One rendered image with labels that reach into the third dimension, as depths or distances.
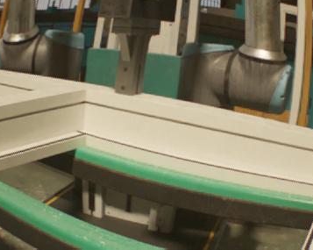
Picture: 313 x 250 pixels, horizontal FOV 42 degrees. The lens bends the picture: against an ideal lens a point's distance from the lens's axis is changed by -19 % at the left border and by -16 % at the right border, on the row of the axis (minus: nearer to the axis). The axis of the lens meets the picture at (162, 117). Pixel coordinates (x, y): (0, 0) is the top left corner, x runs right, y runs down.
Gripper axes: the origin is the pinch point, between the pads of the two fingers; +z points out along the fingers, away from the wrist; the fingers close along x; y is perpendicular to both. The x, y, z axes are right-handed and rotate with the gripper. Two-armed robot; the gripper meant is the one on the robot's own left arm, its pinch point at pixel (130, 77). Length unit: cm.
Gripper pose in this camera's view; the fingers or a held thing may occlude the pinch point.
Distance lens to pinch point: 63.0
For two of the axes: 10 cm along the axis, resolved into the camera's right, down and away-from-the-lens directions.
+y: 8.9, 1.9, -4.2
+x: 4.5, -1.3, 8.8
